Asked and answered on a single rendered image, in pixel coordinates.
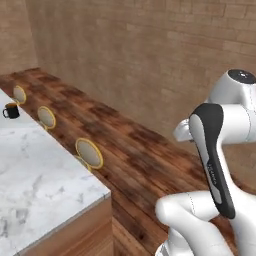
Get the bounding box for yellow rimmed round stool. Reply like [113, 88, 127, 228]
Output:
[12, 84, 28, 106]
[73, 137, 105, 173]
[36, 105, 57, 131]

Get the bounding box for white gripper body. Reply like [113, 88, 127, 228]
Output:
[172, 117, 195, 143]

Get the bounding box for black cup of hot chocolate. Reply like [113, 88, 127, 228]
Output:
[2, 102, 21, 120]

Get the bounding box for marble topped wooden dining counter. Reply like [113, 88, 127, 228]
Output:
[0, 89, 115, 256]

